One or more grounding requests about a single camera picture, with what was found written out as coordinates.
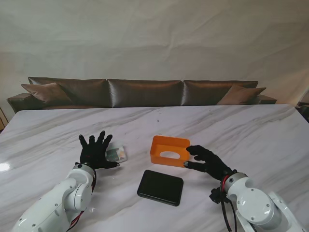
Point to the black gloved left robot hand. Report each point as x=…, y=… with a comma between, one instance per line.
x=94, y=154

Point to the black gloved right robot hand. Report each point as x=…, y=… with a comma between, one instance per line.
x=212, y=164

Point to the white soft tissue pack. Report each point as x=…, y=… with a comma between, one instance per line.
x=118, y=153

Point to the orange plastic tissue box cover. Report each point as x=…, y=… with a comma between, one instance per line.
x=166, y=162

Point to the black tissue box base plate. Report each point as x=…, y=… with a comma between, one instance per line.
x=159, y=187

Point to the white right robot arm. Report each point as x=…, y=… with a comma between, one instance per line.
x=256, y=203

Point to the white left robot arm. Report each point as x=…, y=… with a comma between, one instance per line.
x=65, y=193

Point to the brown leather sofa back cushion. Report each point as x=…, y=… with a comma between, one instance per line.
x=144, y=93
x=89, y=91
x=205, y=93

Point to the brown satin throw pillow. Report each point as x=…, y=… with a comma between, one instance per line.
x=46, y=93
x=241, y=95

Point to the brown leather sofa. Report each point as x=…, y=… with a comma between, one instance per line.
x=19, y=101

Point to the wooden furniture piece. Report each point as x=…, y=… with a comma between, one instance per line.
x=2, y=120

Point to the dark side furniture piece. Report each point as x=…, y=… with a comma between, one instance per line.
x=304, y=108

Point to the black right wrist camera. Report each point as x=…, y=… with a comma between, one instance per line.
x=217, y=195

